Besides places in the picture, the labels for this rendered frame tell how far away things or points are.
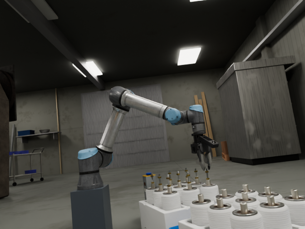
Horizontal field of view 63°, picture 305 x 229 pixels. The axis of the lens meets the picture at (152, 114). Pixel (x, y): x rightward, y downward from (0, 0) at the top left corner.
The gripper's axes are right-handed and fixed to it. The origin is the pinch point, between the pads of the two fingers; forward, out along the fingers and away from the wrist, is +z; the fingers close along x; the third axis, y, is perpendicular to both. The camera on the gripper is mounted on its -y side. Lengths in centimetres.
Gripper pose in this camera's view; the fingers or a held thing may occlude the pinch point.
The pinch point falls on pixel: (207, 167)
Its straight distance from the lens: 142.7
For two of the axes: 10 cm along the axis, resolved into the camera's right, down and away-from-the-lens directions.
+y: -4.9, 1.8, 8.5
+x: -8.6, 0.3, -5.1
